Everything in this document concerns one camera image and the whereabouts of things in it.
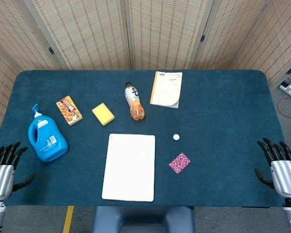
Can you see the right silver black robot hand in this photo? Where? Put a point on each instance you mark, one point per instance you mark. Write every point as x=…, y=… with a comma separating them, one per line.
x=287, y=177

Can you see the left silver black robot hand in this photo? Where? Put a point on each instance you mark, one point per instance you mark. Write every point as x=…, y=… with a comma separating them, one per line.
x=1, y=177

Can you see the pink patterned packet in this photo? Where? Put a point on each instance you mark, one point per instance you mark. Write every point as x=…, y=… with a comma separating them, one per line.
x=180, y=163

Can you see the small white cap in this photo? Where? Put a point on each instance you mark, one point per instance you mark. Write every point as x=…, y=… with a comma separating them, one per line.
x=176, y=137

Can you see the white board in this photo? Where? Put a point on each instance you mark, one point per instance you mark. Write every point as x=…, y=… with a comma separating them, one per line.
x=128, y=170

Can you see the blue detergent bottle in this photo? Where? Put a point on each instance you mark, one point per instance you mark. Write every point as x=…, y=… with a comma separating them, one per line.
x=47, y=140

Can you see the blue table cloth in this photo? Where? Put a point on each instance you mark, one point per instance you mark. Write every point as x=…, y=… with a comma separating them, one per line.
x=220, y=121

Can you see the orange curry box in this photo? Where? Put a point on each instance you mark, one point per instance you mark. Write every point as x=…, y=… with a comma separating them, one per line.
x=69, y=110

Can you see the black screen hinge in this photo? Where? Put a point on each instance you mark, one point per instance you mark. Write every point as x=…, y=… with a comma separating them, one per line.
x=290, y=71
x=51, y=50
x=202, y=38

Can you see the yellow sponge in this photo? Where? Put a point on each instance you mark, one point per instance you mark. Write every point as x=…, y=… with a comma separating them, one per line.
x=103, y=114

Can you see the blue padded chair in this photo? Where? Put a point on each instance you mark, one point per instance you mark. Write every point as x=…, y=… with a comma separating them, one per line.
x=143, y=218

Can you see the white notebook orange spine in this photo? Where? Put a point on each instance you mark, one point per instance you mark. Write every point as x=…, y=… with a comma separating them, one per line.
x=166, y=89

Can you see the orange drink bottle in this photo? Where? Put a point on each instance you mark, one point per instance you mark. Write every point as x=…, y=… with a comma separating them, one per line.
x=134, y=102

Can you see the woven folding screen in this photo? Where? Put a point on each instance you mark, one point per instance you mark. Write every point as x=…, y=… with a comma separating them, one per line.
x=145, y=34

